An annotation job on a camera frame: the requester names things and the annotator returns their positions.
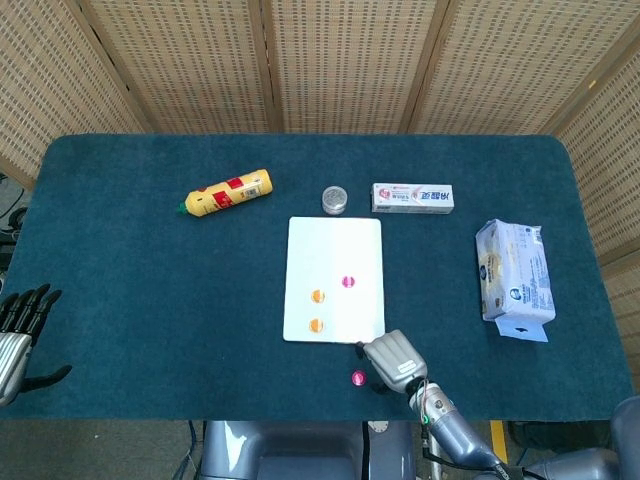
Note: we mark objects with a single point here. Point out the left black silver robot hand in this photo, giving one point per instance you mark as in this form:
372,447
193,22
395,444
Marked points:
15,345

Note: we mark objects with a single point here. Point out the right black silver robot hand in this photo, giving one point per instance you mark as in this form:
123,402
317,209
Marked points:
397,362

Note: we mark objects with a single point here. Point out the pink token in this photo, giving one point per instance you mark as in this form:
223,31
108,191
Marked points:
348,281
358,378

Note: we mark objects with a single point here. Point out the orange token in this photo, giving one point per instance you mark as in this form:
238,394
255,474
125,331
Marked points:
316,325
318,296

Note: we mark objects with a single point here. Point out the white toothpaste box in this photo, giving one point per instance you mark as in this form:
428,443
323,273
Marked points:
412,198

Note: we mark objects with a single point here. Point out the metal table leg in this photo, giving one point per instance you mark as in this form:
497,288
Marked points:
433,462

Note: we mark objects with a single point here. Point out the grey blue robot torso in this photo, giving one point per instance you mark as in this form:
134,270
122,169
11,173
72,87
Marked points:
300,450

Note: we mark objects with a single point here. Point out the white magnetic board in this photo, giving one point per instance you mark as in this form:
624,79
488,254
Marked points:
334,245

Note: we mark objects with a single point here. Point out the dark teal table cloth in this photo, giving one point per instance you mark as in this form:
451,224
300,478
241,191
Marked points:
150,300

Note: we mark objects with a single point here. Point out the pale blue tissue pack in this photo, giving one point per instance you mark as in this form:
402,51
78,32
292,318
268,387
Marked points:
515,270

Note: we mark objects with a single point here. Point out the small round clear jar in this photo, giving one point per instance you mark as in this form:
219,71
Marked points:
334,200

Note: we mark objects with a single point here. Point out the yellow bottle with green cap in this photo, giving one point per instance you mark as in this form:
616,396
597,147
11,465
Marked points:
225,194

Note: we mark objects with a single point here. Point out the woven bamboo folding screen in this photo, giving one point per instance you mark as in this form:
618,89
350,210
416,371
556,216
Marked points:
350,60

